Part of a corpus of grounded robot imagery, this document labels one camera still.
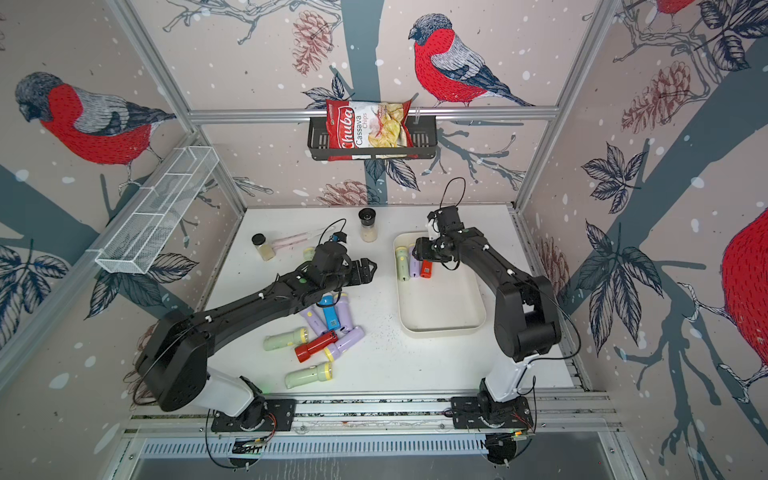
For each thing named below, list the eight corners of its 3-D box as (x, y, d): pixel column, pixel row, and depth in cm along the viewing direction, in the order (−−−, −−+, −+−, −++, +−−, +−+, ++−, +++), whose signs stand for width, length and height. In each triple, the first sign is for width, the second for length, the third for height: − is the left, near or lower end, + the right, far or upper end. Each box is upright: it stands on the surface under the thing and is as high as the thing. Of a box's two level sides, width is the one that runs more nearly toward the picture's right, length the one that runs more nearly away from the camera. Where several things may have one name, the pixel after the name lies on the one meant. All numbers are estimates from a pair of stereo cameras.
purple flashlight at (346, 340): (334, 359, 84) (332, 356, 82) (328, 350, 86) (326, 346, 83) (365, 335, 89) (364, 331, 86) (358, 326, 90) (357, 322, 88)
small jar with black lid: (259, 261, 107) (248, 243, 99) (263, 251, 110) (252, 233, 102) (273, 261, 107) (263, 243, 99) (276, 251, 110) (267, 233, 102)
